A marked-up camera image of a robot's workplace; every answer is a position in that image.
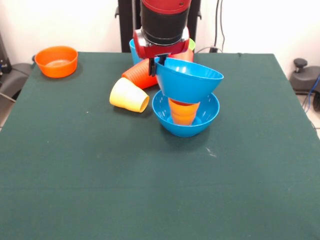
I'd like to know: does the black hanging cable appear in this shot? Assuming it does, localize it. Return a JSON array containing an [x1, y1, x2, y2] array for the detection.
[[194, 0, 227, 54]]

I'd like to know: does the orange bowl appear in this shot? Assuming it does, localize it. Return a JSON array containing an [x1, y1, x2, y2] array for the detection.
[[34, 45, 79, 79]]

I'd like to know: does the yellow cup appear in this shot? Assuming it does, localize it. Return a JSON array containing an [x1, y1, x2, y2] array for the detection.
[[109, 77, 150, 114]]

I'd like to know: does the large blue bowl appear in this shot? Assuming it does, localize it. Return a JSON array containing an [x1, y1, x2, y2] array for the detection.
[[151, 90, 221, 138], [154, 56, 225, 104]]

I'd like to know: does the red cup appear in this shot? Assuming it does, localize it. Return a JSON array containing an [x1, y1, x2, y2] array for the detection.
[[171, 49, 195, 63]]

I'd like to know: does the light orange cup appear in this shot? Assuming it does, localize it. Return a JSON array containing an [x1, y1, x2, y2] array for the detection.
[[167, 97, 201, 126]]

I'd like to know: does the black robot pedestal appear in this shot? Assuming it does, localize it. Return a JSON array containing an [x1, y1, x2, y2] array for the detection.
[[114, 0, 204, 54]]

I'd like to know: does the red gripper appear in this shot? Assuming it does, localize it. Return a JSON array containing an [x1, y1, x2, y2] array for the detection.
[[132, 26, 191, 77]]

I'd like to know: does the blue cup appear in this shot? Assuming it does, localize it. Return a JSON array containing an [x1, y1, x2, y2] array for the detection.
[[128, 38, 145, 65]]

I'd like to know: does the dark green tablecloth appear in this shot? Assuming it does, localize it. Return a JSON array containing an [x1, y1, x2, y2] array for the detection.
[[0, 51, 320, 240]]

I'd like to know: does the grey pedestal foot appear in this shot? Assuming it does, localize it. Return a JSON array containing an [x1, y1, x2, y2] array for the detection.
[[0, 53, 41, 101], [289, 58, 320, 95]]

